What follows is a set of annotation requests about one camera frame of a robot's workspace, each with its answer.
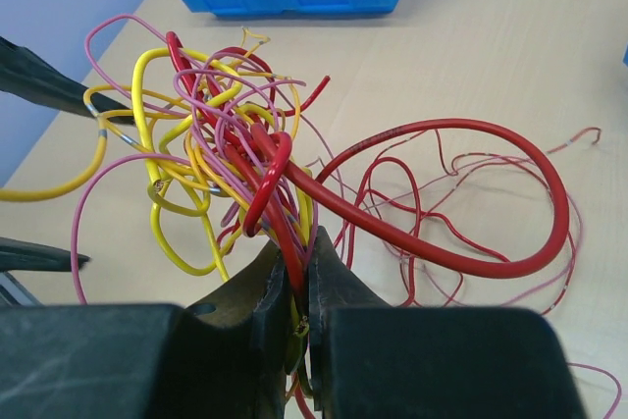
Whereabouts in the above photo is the thick red cable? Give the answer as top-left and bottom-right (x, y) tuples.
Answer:
(242, 117), (571, 279)

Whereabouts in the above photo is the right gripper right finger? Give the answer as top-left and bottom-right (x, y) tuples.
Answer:
(307, 226), (387, 418)

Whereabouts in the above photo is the red yellow wire bundle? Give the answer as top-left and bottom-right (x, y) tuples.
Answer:
(0, 14), (335, 419)

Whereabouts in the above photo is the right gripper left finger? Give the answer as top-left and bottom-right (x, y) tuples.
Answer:
(176, 243), (291, 418)

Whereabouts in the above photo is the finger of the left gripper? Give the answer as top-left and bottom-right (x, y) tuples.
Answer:
(0, 35), (136, 127)
(0, 237), (72, 272)

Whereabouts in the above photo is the thin dark red wire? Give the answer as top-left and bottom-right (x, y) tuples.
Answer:
(333, 127), (602, 312)

